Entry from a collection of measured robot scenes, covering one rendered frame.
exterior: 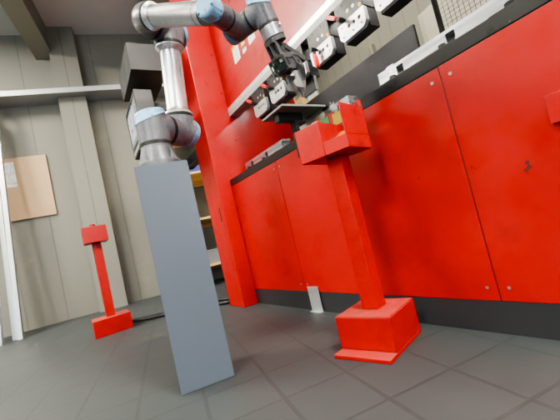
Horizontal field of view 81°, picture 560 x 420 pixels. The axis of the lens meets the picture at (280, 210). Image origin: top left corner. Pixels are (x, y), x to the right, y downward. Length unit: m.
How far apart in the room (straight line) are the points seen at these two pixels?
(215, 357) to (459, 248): 0.88
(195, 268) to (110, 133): 3.86
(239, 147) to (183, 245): 1.39
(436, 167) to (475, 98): 0.23
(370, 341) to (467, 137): 0.69
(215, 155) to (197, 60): 0.70
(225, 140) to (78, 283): 2.91
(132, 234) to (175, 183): 3.42
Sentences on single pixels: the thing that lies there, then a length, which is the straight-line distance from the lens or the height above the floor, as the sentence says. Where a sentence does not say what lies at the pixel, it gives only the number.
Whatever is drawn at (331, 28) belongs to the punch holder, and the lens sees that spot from 1.73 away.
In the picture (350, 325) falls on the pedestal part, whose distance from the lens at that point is 1.18.
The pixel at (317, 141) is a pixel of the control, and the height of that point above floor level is 0.72.
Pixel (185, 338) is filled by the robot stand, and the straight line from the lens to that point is 1.22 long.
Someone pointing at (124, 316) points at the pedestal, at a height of 0.10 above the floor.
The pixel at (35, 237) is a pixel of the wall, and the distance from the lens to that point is 4.82.
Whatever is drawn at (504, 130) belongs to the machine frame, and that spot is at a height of 0.57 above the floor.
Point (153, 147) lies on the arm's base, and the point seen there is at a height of 0.84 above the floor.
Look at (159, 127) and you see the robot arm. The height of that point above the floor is 0.92.
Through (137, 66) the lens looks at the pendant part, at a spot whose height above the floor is 1.77.
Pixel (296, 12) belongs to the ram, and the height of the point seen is 1.49.
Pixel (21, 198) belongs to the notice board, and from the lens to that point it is 4.89.
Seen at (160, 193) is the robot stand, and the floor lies 0.67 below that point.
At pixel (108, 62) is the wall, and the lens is 5.33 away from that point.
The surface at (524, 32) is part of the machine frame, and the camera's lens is 1.12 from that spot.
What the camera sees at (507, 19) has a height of 0.84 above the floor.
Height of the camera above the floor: 0.45
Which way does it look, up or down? 3 degrees up
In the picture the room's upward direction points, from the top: 13 degrees counter-clockwise
